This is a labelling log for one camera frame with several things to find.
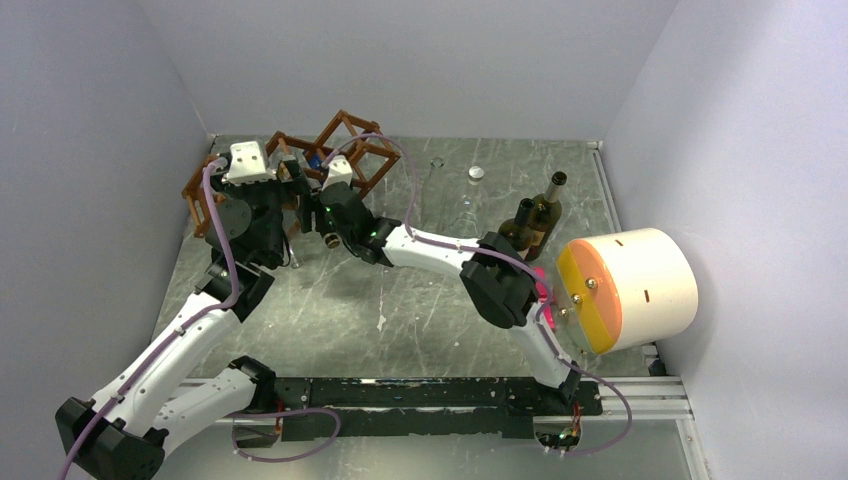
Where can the brown wooden wine rack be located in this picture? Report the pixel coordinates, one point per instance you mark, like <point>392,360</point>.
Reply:
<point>361,141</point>

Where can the blue square Blue Dash bottle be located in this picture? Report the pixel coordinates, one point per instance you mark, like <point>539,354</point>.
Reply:
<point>315,158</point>

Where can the dark green wine bottle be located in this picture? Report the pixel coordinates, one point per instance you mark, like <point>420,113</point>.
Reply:
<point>516,231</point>

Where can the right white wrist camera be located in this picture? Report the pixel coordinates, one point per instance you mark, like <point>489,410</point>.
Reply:
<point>339,171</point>

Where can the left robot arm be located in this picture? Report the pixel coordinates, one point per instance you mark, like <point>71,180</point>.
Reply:
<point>128,428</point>

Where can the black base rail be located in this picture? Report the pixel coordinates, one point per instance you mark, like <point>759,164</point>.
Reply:
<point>358,407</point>

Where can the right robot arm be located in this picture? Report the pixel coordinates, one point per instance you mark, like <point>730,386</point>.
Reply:
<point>501,286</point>

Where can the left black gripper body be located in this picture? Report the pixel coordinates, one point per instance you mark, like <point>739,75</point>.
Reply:
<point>265,198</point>

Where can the pink plastic piece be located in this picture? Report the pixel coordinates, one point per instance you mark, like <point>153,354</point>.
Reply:
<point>543,297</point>

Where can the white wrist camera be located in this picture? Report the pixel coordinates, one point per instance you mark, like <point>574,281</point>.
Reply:
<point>339,171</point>
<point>249,164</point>

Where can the white cylinder with orange lid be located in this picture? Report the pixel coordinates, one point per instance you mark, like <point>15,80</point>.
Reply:
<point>625,289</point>

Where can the clear bottle with silver cap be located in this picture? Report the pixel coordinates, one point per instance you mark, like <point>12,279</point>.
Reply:
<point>470,203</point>

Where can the olive wine bottle black top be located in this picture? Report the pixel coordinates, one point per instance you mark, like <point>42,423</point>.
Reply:
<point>546,212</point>

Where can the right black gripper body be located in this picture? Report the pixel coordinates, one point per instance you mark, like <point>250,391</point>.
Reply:
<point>311,202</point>

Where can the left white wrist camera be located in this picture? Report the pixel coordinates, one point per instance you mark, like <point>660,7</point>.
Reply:
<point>249,164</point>

